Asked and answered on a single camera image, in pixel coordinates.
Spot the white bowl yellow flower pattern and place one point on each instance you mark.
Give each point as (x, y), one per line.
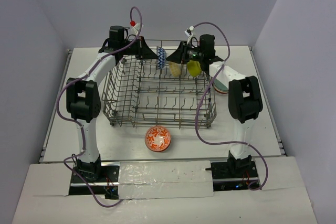
(175, 69)

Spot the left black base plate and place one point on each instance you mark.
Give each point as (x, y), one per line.
(104, 184)

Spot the grey wire dish rack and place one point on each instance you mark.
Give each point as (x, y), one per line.
(137, 93)

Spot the orange floral patterned bowl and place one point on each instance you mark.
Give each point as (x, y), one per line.
(157, 138)

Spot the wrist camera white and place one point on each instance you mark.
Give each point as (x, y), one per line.
(189, 31)
(136, 27)

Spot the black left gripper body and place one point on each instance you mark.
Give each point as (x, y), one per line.
(140, 48)

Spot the white taped cover panel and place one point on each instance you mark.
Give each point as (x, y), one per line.
(155, 180)

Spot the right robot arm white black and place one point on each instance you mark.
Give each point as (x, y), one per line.
(244, 96)

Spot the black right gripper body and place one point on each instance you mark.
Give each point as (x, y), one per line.
(192, 54)

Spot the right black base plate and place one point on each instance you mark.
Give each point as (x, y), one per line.
(225, 179)

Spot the blue zigzag patterned bowl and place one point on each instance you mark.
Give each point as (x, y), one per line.
(161, 55)

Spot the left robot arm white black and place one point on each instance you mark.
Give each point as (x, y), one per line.
(83, 99)

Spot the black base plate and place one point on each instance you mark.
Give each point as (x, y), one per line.
(225, 179)
(104, 184)

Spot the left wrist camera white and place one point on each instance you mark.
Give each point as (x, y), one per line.
(136, 27)

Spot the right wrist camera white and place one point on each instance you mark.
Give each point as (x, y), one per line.
(189, 31)

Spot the teal patterned bowl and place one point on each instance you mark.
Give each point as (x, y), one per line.
(217, 84)

